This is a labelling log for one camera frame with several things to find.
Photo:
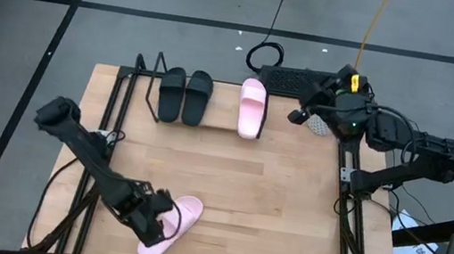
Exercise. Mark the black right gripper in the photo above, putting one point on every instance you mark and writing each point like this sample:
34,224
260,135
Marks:
350,116

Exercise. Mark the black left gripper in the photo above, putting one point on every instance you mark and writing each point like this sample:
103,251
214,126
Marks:
134,202

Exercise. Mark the pink rubber slide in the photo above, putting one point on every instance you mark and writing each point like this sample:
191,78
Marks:
251,108
187,211

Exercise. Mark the black rubber slide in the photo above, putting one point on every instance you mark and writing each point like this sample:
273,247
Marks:
171,94
198,98

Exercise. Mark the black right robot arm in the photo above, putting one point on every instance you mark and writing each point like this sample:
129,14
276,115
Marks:
421,151

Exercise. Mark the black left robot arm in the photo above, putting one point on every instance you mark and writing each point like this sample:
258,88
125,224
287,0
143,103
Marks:
83,150

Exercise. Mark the green plant in patterned pot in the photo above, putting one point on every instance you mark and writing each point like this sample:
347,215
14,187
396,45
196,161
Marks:
318,125

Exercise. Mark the black keyboard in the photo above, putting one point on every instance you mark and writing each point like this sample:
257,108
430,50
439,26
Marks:
288,80

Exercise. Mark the black desk beam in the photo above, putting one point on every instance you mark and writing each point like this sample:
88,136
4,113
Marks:
432,232

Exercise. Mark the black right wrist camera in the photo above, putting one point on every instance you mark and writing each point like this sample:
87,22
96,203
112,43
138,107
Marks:
345,75

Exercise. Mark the black aluminium frame rail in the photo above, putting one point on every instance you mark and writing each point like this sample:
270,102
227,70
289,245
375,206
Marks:
343,252
87,232

